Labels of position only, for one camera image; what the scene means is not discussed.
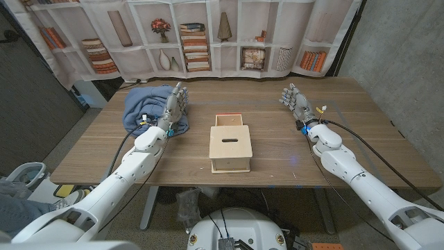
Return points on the yellow white left wrist connector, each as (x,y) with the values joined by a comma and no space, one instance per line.
(145,118)

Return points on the printed bookshelf backdrop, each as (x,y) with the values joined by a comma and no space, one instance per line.
(145,59)

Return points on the black device beside base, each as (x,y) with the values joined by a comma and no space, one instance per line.
(298,243)

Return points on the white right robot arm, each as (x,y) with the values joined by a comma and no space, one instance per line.
(367,194)

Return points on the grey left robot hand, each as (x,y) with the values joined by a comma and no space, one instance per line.
(173,107)

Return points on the blue hoodie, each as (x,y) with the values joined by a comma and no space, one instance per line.
(145,100)

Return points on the white cabinet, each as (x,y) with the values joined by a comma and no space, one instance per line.
(92,95)

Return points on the white rimmed bin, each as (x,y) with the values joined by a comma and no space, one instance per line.
(26,170)

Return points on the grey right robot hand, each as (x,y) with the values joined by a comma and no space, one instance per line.
(301,104)

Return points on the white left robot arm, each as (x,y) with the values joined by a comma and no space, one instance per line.
(114,184)

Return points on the white grey sneaker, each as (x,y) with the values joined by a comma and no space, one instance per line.
(71,199)

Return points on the orange block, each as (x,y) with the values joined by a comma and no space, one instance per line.
(326,247)

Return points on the wooden drawer with red edge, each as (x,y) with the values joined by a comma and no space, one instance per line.
(229,120)

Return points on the blue jeans leg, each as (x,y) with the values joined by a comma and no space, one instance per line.
(17,212)

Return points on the clear plastic bag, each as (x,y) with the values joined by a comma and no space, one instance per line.
(187,205)

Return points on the wooden box with slot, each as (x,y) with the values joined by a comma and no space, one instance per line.
(230,152)

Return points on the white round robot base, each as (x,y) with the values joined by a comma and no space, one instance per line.
(243,225)

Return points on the white floor board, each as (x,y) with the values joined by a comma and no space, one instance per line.
(43,192)

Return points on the white power strip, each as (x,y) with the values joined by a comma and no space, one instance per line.
(133,81)

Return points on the grey table leg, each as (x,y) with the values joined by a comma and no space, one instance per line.
(326,215)
(149,208)

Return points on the yellow white right wrist connector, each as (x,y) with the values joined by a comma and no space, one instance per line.
(322,109)

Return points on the yellow white wrist connector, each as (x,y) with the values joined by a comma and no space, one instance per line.
(145,118)
(322,109)

